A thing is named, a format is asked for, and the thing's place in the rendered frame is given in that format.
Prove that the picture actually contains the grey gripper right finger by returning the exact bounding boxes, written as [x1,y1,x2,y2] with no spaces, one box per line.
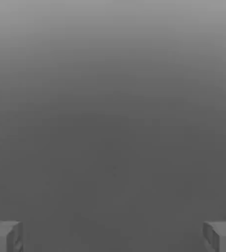
[202,220,226,252]

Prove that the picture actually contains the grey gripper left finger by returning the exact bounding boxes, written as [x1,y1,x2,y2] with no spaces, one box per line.
[0,220,24,252]

